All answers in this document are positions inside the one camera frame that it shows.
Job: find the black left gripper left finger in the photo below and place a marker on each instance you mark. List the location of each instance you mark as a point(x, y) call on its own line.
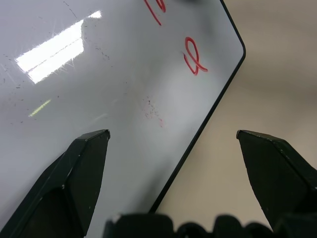
point(67, 188)

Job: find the black-framed whiteboard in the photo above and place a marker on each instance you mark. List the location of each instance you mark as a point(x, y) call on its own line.
point(99, 74)

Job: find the dark eraser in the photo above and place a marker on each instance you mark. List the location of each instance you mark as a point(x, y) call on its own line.
point(192, 1)

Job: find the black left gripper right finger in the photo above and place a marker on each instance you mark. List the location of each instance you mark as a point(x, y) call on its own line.
point(277, 178)

